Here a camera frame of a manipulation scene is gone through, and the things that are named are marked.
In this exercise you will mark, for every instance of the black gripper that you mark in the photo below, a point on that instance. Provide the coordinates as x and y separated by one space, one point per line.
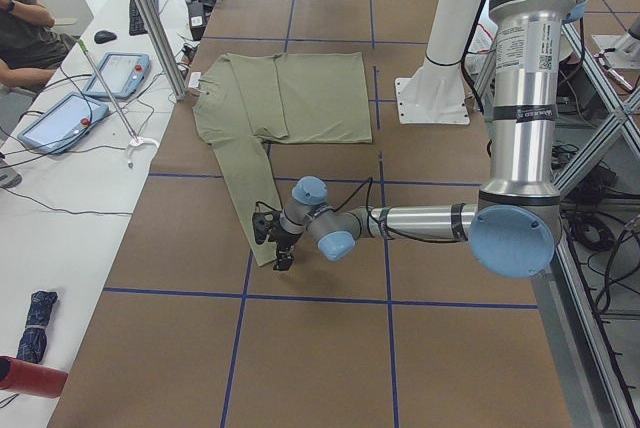
287 238

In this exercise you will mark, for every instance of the olive green long-sleeve shirt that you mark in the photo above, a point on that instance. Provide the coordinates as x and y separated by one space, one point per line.
283 98

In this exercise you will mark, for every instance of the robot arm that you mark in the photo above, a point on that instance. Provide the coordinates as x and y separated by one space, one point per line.
514 227

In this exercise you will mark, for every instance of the black box with label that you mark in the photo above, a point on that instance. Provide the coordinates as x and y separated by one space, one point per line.
197 19

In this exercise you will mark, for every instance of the white paper hang tag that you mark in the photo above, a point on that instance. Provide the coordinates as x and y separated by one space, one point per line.
194 80

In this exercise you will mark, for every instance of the black keyboard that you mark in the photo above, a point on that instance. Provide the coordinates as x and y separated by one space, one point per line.
136 21

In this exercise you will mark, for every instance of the white plastic hook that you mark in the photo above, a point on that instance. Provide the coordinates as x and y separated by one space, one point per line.
137 142

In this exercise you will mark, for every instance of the far blue teach pendant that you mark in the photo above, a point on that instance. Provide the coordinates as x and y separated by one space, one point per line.
124 72

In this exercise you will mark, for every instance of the blue teach pendant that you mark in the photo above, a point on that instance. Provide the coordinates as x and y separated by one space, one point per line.
63 125
124 72

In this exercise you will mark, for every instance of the black computer mouse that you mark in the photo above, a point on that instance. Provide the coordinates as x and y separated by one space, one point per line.
104 36

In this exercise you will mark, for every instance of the silver rod with green tip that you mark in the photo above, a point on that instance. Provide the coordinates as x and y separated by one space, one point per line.
129 128

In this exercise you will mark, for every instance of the near blue teach pendant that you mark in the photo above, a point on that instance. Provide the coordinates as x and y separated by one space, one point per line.
63 125

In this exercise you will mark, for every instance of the seated person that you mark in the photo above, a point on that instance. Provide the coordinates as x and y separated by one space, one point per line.
31 51

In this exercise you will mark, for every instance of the folded navy umbrella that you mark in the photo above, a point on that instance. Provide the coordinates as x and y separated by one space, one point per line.
33 342

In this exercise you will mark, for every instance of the red cylinder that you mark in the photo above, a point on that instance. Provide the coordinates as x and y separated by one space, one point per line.
22 377

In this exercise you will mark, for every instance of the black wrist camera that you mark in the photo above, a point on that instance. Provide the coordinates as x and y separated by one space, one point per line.
263 221

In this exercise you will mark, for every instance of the grey aluminium frame post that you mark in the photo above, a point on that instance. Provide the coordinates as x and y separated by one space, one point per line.
162 47

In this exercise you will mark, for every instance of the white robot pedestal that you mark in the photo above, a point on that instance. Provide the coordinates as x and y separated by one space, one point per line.
435 94

